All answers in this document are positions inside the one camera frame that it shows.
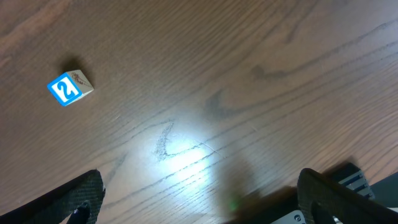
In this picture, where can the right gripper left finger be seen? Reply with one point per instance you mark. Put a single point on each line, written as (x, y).
(79, 200)

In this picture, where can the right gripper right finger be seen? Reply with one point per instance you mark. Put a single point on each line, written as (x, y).
(314, 191)

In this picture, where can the blue number 2 block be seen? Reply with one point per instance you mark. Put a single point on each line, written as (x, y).
(70, 87)

